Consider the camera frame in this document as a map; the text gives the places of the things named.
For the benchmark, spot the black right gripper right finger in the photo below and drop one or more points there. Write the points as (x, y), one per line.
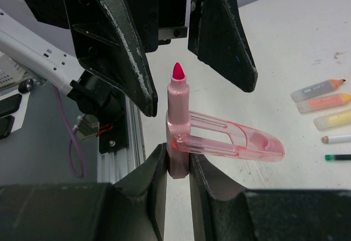
(223, 209)

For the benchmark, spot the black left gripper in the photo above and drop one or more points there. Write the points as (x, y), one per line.
(108, 37)

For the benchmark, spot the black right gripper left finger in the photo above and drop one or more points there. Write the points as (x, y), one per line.
(131, 209)

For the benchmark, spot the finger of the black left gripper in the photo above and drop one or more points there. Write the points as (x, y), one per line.
(217, 38)

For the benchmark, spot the pink highlighter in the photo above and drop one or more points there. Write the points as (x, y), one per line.
(244, 142)

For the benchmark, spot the white marker with peach tip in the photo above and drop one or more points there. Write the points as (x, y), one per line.
(317, 89)

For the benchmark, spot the green clear pen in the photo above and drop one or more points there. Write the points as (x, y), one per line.
(337, 157)

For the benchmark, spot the orange highlighter marker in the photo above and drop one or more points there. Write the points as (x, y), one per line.
(323, 103)

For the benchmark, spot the white pen with tan cap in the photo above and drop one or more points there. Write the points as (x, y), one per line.
(336, 139)

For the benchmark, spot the yellow highlighter marker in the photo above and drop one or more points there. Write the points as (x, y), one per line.
(333, 120)

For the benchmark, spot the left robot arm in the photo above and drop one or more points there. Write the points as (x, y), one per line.
(45, 61)

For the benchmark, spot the aluminium table edge rail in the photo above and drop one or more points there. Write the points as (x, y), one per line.
(122, 150)

